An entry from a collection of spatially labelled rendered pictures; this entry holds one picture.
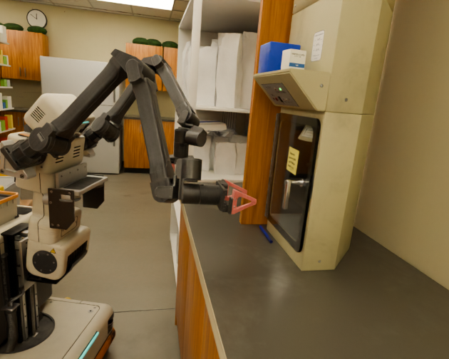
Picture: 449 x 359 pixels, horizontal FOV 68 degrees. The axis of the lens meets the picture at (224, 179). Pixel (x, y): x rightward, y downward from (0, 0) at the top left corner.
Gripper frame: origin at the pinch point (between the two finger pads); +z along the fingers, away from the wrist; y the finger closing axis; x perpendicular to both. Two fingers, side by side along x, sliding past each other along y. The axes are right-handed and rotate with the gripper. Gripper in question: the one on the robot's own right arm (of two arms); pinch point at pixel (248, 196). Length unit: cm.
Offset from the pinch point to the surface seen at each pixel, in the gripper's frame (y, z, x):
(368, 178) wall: 28, 60, -3
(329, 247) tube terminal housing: -6.5, 25.2, 12.6
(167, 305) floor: 116, -10, 112
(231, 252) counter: 6.7, -1.2, 20.8
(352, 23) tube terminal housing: -8, 18, -49
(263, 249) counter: 8.2, 10.3, 20.3
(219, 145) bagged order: 124, 15, 0
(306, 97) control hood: -7.4, 9.7, -29.6
